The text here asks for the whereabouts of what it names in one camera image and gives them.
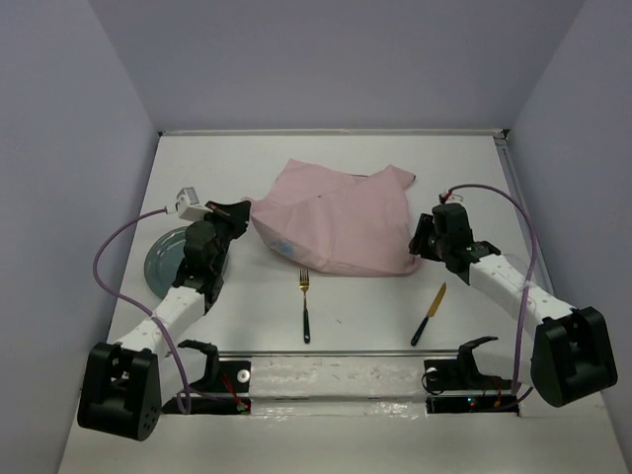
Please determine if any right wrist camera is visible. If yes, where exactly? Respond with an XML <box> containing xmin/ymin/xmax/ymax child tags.
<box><xmin>439</xmin><ymin>190</ymin><xmax>463</xmax><ymax>204</ymax></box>

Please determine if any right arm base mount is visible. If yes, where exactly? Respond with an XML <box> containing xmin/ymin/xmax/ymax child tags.
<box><xmin>421</xmin><ymin>336</ymin><xmax>519</xmax><ymax>415</ymax></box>

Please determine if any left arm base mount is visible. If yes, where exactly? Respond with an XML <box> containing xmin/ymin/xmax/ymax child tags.
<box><xmin>160</xmin><ymin>340</ymin><xmax>252</xmax><ymax>416</ymax></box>

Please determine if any pink cloth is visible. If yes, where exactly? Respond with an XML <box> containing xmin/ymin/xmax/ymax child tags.
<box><xmin>251</xmin><ymin>160</ymin><xmax>421</xmax><ymax>277</ymax></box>

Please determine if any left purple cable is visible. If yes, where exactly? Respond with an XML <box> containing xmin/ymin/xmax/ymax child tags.
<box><xmin>92</xmin><ymin>206</ymin><xmax>243</xmax><ymax>416</ymax></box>

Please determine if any teal plate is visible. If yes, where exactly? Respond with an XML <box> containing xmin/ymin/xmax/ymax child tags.
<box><xmin>142</xmin><ymin>225</ymin><xmax>231</xmax><ymax>298</ymax></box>

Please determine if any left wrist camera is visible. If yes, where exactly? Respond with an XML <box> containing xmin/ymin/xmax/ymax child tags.
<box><xmin>175</xmin><ymin>187</ymin><xmax>210</xmax><ymax>222</ymax></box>

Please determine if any gold fork green handle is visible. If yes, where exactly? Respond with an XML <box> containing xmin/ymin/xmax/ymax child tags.
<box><xmin>299</xmin><ymin>268</ymin><xmax>311</xmax><ymax>344</ymax></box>

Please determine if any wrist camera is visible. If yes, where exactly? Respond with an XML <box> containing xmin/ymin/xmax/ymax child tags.
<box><xmin>175</xmin><ymin>187</ymin><xmax>210</xmax><ymax>222</ymax></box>
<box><xmin>439</xmin><ymin>190</ymin><xmax>463</xmax><ymax>204</ymax></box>

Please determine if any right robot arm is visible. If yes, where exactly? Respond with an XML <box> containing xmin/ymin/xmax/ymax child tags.
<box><xmin>409</xmin><ymin>202</ymin><xmax>618</xmax><ymax>407</ymax></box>

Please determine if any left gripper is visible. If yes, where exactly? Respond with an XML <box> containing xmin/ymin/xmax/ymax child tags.
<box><xmin>196</xmin><ymin>200</ymin><xmax>249</xmax><ymax>274</ymax></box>

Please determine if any gold knife green handle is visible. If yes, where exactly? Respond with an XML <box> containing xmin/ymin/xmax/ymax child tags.
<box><xmin>410</xmin><ymin>282</ymin><xmax>447</xmax><ymax>347</ymax></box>

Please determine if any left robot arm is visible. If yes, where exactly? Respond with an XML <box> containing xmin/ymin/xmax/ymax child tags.
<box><xmin>77</xmin><ymin>190</ymin><xmax>251</xmax><ymax>441</ymax></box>

